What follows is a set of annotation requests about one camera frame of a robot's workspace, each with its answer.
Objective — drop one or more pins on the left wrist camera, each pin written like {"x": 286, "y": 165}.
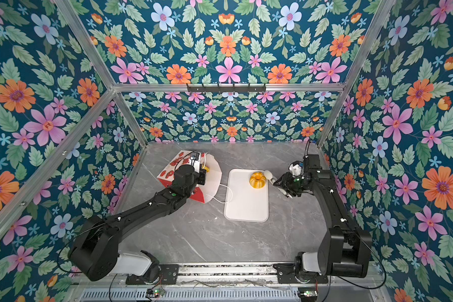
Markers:
{"x": 196, "y": 157}

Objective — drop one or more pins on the aluminium frame post left rear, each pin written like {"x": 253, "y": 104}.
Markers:
{"x": 81, "y": 34}

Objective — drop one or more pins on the aluminium frame post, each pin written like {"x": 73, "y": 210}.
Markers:
{"x": 377, "y": 23}
{"x": 81, "y": 34}

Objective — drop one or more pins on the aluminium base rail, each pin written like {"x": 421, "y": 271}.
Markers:
{"x": 213, "y": 274}

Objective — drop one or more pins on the aluminium beam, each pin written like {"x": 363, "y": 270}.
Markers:
{"x": 166, "y": 88}
{"x": 13, "y": 210}

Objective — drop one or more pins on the black hook rail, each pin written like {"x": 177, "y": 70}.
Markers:
{"x": 224, "y": 88}

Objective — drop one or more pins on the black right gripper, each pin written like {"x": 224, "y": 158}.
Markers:
{"x": 285, "y": 184}

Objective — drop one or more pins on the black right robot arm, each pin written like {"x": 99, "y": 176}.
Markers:
{"x": 345, "y": 250}

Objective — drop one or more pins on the red printed white paper bag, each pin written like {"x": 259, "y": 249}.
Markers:
{"x": 174, "y": 174}

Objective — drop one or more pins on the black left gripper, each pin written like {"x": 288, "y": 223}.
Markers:
{"x": 202, "y": 175}

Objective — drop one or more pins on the aluminium left side beam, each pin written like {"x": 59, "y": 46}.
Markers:
{"x": 13, "y": 210}

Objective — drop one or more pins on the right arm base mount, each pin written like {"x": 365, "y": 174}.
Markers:
{"x": 303, "y": 270}

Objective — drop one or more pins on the round yellow striped fake bun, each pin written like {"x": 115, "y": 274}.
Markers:
{"x": 257, "y": 180}

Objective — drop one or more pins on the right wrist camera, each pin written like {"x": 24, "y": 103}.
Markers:
{"x": 296, "y": 168}

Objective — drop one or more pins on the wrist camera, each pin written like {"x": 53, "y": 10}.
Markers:
{"x": 196, "y": 157}
{"x": 296, "y": 168}

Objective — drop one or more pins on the aluminium frame post right rear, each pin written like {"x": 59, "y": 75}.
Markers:
{"x": 377, "y": 23}

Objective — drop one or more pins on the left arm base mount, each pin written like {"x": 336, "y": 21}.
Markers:
{"x": 155, "y": 273}

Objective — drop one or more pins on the aluminium rear top beam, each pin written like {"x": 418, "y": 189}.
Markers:
{"x": 166, "y": 88}

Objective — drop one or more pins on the white plastic tray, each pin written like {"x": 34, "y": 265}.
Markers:
{"x": 244, "y": 203}

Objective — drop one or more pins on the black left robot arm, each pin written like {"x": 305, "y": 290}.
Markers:
{"x": 95, "y": 251}

